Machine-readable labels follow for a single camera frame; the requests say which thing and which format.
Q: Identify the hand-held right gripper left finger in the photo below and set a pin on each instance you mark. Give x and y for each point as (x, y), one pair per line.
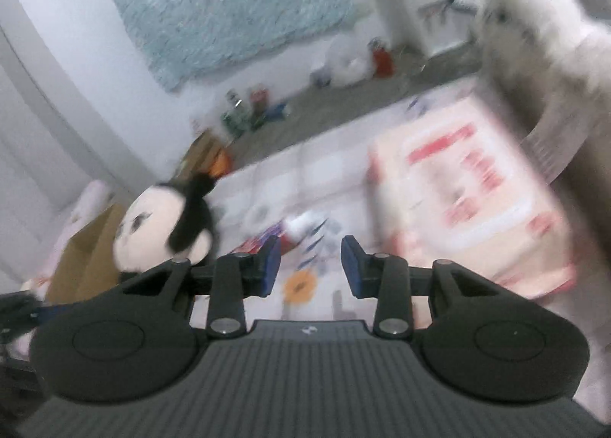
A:
(271, 266)

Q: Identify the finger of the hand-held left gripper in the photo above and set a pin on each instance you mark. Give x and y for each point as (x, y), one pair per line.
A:
(47, 314)

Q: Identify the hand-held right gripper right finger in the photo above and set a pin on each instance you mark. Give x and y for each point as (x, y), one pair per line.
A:
(351, 266)

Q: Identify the large cardboard box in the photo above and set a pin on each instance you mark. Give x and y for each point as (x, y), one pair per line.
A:
(81, 266)

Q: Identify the black-haired plush doll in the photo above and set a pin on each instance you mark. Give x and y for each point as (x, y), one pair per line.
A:
(152, 228)

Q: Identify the pink plaid bed sheet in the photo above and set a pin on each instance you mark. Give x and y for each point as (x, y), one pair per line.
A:
(310, 170)

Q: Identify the orange snack bag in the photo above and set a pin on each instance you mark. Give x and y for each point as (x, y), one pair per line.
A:
(222, 167)

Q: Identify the pink wallpaper roll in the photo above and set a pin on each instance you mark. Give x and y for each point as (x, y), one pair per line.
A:
(90, 199)

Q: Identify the small printed cardboard box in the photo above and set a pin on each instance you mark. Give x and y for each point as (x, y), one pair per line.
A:
(203, 151)

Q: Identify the pink tissue pack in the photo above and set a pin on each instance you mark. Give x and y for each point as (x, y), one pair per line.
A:
(468, 190)

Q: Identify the green bottle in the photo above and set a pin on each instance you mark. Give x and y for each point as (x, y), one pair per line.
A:
(236, 123)

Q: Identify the blue plastic item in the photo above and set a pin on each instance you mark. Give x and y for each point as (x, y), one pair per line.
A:
(279, 112)

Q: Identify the red can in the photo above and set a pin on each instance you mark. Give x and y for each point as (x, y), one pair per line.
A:
(259, 101)

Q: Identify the clear glass bottle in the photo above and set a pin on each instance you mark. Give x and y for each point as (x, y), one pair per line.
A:
(235, 99)

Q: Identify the grey curtain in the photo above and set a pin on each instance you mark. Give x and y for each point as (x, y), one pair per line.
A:
(28, 132)

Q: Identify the white cup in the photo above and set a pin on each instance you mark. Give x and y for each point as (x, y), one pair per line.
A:
(321, 78)

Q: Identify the clear plastic bag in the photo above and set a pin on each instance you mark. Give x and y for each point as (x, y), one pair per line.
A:
(348, 61)

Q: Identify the red thermos bottle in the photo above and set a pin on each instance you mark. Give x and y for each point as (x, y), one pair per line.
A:
(383, 61)

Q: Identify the white water dispenser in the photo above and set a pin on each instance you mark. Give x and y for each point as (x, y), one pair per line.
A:
(429, 18)

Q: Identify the white fluffy plush toy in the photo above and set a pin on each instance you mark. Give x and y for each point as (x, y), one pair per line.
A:
(534, 37)

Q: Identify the floral blue wall cloth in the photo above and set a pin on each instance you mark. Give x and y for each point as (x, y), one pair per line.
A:
(229, 8)

